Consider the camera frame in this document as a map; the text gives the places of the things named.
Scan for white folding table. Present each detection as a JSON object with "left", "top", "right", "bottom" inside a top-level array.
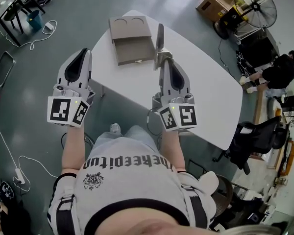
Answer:
[{"left": 88, "top": 10, "right": 243, "bottom": 151}]

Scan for person's left forearm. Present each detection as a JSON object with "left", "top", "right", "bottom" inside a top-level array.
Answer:
[{"left": 60, "top": 125, "right": 85, "bottom": 178}]

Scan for brown cardboard drawer box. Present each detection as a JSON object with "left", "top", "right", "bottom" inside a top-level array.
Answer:
[{"left": 108, "top": 15, "right": 155, "bottom": 67}]

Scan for teal waste bin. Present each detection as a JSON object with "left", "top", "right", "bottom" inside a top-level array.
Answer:
[{"left": 26, "top": 10, "right": 44, "bottom": 31}]

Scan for person's right forearm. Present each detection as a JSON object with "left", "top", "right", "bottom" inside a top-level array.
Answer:
[{"left": 160, "top": 130, "right": 187, "bottom": 173}]

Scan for light blue jeans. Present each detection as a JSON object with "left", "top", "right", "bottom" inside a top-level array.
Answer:
[{"left": 89, "top": 125, "right": 160, "bottom": 161}]

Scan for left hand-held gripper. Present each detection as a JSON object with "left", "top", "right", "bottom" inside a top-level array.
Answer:
[{"left": 47, "top": 48, "right": 97, "bottom": 128}]

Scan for brown wicker chair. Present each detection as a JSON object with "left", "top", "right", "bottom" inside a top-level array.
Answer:
[{"left": 209, "top": 174, "right": 234, "bottom": 217}]

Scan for white power strip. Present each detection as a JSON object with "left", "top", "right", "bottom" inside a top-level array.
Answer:
[{"left": 14, "top": 168, "right": 24, "bottom": 183}]

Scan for black mesh office chair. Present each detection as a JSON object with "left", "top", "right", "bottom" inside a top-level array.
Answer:
[{"left": 213, "top": 116, "right": 289, "bottom": 175}]

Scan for black desk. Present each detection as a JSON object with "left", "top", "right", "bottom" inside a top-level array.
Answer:
[{"left": 0, "top": 0, "right": 46, "bottom": 47}]

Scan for black floor fan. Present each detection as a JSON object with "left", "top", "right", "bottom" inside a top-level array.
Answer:
[{"left": 214, "top": 0, "right": 277, "bottom": 39}]

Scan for black yellow machine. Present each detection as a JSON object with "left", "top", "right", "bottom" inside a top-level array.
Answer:
[{"left": 219, "top": 5, "right": 248, "bottom": 31}]

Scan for grey printed t-shirt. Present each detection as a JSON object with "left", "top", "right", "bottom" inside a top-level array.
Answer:
[{"left": 47, "top": 150, "right": 218, "bottom": 235}]

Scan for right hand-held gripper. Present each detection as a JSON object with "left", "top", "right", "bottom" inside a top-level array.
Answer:
[{"left": 151, "top": 58, "right": 198, "bottom": 132}]

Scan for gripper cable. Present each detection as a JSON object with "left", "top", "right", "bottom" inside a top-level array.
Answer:
[{"left": 147, "top": 108, "right": 162, "bottom": 137}]

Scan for black bag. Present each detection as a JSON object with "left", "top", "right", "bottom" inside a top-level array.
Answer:
[{"left": 0, "top": 180, "right": 31, "bottom": 235}]

